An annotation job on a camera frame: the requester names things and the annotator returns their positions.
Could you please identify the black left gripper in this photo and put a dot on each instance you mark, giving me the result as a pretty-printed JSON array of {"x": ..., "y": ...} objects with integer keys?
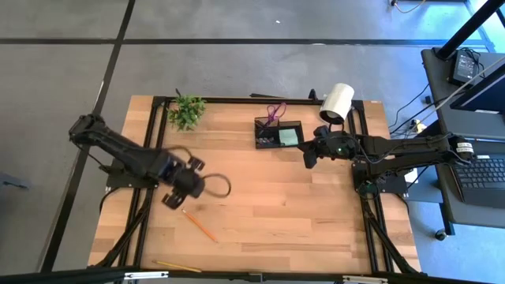
[{"x": 187, "y": 179}]

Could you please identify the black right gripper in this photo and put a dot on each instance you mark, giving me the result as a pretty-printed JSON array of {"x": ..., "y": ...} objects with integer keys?
[{"x": 335, "y": 144}]

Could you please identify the green sticky notes pad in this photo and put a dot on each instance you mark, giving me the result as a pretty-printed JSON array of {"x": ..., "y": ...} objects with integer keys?
[{"x": 288, "y": 137}]

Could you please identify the orange pencil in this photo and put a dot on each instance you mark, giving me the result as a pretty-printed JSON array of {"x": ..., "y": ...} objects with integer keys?
[{"x": 199, "y": 226}]

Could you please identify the yellow pencil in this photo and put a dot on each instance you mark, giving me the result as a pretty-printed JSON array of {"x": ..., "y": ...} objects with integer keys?
[{"x": 176, "y": 266}]

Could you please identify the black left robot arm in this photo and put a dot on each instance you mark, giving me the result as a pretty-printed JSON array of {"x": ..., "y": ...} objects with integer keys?
[{"x": 118, "y": 148}]

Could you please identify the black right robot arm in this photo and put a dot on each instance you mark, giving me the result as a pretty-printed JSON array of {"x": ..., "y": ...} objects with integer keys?
[{"x": 406, "y": 148}]

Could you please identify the black mesh desk organizer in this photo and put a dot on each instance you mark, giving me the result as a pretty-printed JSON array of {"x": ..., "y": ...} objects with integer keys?
[{"x": 280, "y": 147}]

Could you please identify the green plant in white pot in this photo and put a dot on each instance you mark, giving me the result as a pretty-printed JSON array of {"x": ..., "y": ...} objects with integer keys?
[{"x": 187, "y": 112}]

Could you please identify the dark grey desk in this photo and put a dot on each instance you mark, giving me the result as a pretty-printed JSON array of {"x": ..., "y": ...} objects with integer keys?
[
  {"x": 453, "y": 213},
  {"x": 442, "y": 110}
]

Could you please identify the black caster wheel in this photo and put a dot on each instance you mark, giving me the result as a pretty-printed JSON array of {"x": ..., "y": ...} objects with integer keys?
[{"x": 440, "y": 235}]

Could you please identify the black laptop keyboard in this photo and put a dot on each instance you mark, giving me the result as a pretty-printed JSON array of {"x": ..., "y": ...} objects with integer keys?
[{"x": 479, "y": 177}]

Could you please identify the black power adapter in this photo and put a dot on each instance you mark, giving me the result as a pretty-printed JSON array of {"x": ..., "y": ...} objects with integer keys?
[{"x": 463, "y": 67}]

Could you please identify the black computer monitor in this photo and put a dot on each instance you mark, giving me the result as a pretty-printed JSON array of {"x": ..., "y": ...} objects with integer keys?
[{"x": 485, "y": 98}]

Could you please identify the black diagonal pole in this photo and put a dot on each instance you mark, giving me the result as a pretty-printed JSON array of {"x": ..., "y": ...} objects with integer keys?
[{"x": 469, "y": 27}]

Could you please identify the black aluminium table frame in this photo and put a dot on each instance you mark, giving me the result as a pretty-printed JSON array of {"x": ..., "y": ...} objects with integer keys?
[{"x": 236, "y": 100}]

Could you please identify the silver metal bracket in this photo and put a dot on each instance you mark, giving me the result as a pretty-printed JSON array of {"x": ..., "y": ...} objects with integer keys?
[
  {"x": 146, "y": 275},
  {"x": 365, "y": 279}
]

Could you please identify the black rig frame beam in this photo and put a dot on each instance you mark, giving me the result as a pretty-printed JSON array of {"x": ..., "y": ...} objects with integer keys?
[{"x": 59, "y": 277}]

